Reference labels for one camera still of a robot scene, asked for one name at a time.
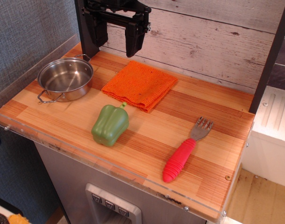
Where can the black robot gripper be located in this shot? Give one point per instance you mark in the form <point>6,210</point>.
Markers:
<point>131,14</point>

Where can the green toy bell pepper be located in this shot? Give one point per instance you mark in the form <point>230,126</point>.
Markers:
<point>111,123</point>

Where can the stainless steel pot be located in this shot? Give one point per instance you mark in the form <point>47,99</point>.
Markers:
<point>65,79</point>

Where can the orange folded cloth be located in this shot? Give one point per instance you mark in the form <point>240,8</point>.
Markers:
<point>140,85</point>

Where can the clear acrylic edge guard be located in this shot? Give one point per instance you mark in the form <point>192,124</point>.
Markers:
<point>138,156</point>

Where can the grey toy fridge cabinet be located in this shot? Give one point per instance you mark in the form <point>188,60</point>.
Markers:
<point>90,196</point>

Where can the white toy sink unit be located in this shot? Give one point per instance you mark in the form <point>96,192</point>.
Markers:
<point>264,154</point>

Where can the red handled metal fork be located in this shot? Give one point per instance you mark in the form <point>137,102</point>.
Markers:
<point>176,162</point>

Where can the dark vertical frame post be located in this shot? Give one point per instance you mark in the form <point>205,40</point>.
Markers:
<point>271,59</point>

